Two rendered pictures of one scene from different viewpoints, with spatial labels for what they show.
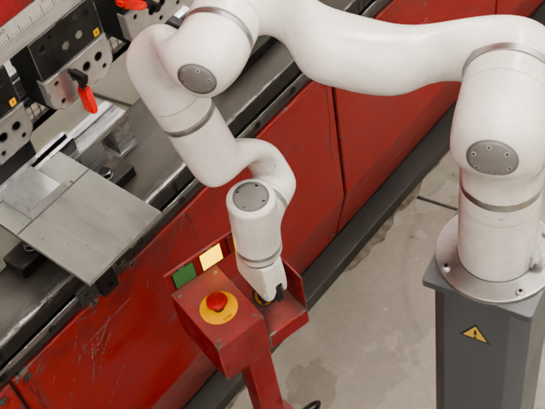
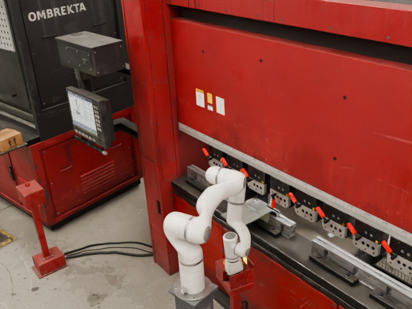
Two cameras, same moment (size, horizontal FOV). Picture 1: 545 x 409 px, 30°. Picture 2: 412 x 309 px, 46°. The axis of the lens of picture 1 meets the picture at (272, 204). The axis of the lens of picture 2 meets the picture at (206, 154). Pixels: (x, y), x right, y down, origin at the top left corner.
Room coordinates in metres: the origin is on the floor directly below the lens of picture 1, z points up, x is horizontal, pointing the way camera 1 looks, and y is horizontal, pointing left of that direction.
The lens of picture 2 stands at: (1.20, -2.17, 2.67)
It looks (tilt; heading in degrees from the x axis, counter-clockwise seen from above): 27 degrees down; 96
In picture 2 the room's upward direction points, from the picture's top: 3 degrees counter-clockwise
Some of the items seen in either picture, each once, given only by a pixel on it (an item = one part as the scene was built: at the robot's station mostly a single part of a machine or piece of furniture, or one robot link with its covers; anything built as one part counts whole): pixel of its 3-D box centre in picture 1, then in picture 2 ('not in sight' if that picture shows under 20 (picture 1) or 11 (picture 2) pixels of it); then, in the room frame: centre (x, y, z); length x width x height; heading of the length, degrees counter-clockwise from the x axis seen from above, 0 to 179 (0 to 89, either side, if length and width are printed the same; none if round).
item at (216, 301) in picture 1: (217, 303); not in sight; (1.07, 0.14, 0.79); 0.04 x 0.04 x 0.04
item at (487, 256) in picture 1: (498, 218); (192, 273); (0.91, -0.33, 1.09); 0.19 x 0.19 x 0.18
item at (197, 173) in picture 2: not in sight; (210, 183); (0.92, 0.85, 0.92); 0.50 x 0.06 x 0.10; 132
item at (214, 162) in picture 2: not in sight; (219, 157); (1.00, 0.76, 1.18); 0.15 x 0.09 x 0.17; 132
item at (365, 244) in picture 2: not in sight; (370, 235); (1.80, -0.13, 1.18); 0.15 x 0.09 x 0.17; 132
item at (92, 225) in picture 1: (74, 215); (246, 213); (1.18, 0.34, 1.00); 0.26 x 0.18 x 0.01; 42
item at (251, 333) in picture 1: (238, 299); (234, 270); (1.10, 0.10, 0.75); 0.20 x 0.16 x 0.18; 118
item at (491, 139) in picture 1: (501, 140); (183, 236); (0.88, -0.32, 1.30); 0.19 x 0.12 x 0.24; 154
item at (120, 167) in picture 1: (71, 214); (261, 224); (1.27, 0.38, 0.89); 0.30 x 0.05 x 0.03; 132
